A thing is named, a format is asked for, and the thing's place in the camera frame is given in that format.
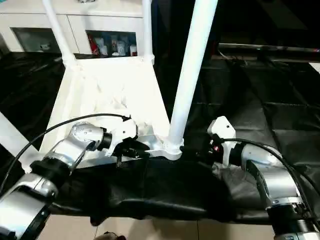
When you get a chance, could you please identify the blue white printed mug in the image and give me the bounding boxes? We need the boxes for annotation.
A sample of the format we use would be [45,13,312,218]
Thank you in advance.
[114,39,126,56]

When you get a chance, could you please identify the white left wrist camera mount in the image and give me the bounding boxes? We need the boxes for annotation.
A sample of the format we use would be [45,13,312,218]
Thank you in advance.
[104,117,140,157]

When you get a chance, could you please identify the dark blue vertical panel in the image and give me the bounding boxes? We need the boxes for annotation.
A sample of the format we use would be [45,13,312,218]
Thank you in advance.
[150,0,161,58]

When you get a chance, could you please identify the white plastic table leg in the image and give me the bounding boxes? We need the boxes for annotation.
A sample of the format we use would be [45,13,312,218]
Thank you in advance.
[0,112,42,173]
[41,0,76,67]
[166,0,219,156]
[141,0,155,65]

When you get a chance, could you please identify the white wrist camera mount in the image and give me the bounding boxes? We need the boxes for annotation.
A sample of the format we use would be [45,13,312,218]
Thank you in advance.
[206,115,237,166]
[104,117,140,157]

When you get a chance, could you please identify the white glass-door cabinet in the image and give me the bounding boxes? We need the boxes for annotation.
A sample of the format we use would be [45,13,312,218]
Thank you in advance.
[0,0,151,58]

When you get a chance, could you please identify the grey low shelf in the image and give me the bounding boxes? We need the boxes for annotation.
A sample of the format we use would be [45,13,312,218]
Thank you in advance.
[218,42,320,55]

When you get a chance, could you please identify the black mat cloth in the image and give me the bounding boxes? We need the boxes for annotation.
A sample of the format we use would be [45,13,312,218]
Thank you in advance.
[0,49,320,227]

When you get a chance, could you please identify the red bottle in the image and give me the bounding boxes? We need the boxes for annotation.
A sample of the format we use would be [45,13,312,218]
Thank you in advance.
[89,36,100,56]

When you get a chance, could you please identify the white plastic table top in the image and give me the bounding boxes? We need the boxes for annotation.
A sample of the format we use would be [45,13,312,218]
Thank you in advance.
[21,56,185,175]

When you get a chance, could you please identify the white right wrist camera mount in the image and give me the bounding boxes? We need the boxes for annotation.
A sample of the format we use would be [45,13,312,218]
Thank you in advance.
[206,115,237,166]

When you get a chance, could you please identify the black backdrop cloth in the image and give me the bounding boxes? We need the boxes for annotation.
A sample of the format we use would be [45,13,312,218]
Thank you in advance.
[154,0,320,61]

